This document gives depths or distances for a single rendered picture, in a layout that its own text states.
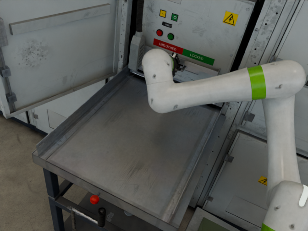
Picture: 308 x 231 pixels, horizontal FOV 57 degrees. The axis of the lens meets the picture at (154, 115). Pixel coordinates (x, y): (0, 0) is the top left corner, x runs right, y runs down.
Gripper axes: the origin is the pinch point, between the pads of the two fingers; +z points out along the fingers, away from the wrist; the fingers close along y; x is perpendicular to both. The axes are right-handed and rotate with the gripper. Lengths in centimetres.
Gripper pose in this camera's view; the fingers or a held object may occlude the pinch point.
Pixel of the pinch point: (176, 68)
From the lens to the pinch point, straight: 140.1
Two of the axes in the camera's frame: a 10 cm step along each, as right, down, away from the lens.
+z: 2.9, -1.1, 9.5
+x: 9.0, 3.7, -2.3
